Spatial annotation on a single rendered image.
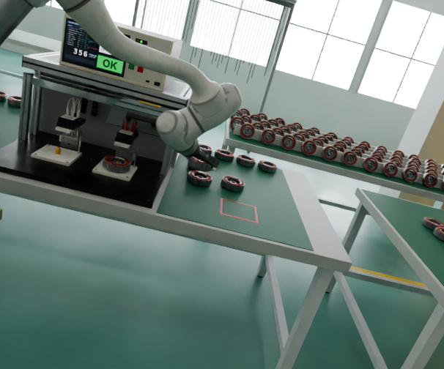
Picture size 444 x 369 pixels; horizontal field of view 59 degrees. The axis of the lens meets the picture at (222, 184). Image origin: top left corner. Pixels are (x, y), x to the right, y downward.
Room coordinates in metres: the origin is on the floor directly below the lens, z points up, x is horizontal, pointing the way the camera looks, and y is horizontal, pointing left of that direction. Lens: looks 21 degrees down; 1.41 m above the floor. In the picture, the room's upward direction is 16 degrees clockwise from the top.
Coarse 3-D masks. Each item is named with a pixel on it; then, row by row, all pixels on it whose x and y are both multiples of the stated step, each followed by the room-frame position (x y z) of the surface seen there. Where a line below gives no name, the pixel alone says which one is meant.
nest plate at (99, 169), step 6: (102, 162) 1.53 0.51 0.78; (96, 168) 1.44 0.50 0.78; (102, 168) 1.46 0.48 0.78; (132, 168) 1.55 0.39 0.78; (102, 174) 1.43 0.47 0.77; (108, 174) 1.43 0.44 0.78; (114, 174) 1.44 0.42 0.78; (120, 174) 1.45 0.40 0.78; (126, 174) 1.47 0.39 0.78; (132, 174) 1.49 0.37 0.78; (126, 180) 1.44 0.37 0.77
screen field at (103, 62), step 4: (100, 56) 1.62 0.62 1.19; (104, 56) 1.62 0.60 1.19; (100, 60) 1.62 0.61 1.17; (104, 60) 1.62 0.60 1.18; (108, 60) 1.62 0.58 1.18; (112, 60) 1.62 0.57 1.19; (116, 60) 1.62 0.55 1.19; (100, 64) 1.62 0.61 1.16; (104, 64) 1.62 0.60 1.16; (108, 64) 1.62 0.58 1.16; (112, 64) 1.62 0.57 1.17; (116, 64) 1.63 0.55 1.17; (120, 64) 1.63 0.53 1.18; (104, 68) 1.62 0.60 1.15; (108, 68) 1.62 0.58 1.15; (112, 68) 1.62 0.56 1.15; (116, 68) 1.63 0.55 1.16; (120, 68) 1.63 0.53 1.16; (120, 72) 1.63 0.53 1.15
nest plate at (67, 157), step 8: (48, 144) 1.55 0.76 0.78; (40, 152) 1.44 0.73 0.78; (48, 152) 1.47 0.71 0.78; (64, 152) 1.51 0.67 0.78; (72, 152) 1.54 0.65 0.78; (80, 152) 1.56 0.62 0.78; (48, 160) 1.41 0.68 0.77; (56, 160) 1.41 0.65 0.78; (64, 160) 1.43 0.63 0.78; (72, 160) 1.45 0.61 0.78
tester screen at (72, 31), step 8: (72, 24) 1.61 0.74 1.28; (72, 32) 1.61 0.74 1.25; (80, 32) 1.61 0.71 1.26; (72, 40) 1.61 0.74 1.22; (80, 40) 1.61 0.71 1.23; (88, 40) 1.61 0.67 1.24; (64, 48) 1.61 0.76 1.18; (72, 48) 1.61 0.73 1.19; (80, 48) 1.61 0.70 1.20; (88, 48) 1.62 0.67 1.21; (96, 48) 1.62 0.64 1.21; (80, 56) 1.61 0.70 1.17; (88, 56) 1.62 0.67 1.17; (96, 56) 1.62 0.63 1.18; (112, 56) 1.62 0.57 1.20; (88, 64) 1.62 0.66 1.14; (96, 64) 1.62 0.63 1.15
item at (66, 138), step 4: (64, 136) 1.60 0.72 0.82; (68, 136) 1.60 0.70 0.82; (72, 136) 1.61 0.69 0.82; (76, 136) 1.62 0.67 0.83; (64, 140) 1.60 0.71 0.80; (68, 140) 1.60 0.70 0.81; (72, 140) 1.61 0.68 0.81; (76, 140) 1.61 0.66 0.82; (60, 144) 1.60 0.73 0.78; (64, 144) 1.60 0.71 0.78; (68, 144) 1.60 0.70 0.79; (72, 144) 1.61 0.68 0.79; (76, 144) 1.61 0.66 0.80; (72, 148) 1.61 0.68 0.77; (76, 148) 1.61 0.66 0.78
